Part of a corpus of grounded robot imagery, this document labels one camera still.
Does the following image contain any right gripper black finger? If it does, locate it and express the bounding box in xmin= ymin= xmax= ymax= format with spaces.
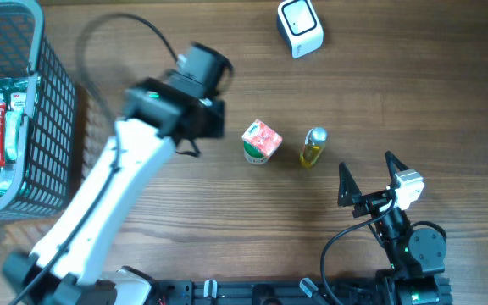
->
xmin=338 ymin=162 xmax=362 ymax=207
xmin=385 ymin=151 xmax=409 ymax=180

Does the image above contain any yellow oil bottle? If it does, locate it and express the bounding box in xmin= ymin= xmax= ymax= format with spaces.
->
xmin=299 ymin=127 xmax=328 ymax=169

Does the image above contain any white wet wipe sachet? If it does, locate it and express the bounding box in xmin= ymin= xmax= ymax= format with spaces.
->
xmin=4 ymin=111 xmax=22 ymax=163

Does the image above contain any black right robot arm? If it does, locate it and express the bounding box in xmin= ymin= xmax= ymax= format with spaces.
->
xmin=330 ymin=152 xmax=452 ymax=304

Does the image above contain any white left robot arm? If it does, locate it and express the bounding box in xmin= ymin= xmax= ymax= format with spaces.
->
xmin=3 ymin=43 xmax=234 ymax=304

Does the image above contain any white barcode scanner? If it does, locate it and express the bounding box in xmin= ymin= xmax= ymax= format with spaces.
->
xmin=276 ymin=0 xmax=324 ymax=58

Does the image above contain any dark grey plastic basket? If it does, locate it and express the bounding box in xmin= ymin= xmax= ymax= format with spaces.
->
xmin=0 ymin=1 xmax=78 ymax=220

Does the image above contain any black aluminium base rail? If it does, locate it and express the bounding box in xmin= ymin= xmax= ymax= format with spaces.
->
xmin=99 ymin=277 xmax=453 ymax=305

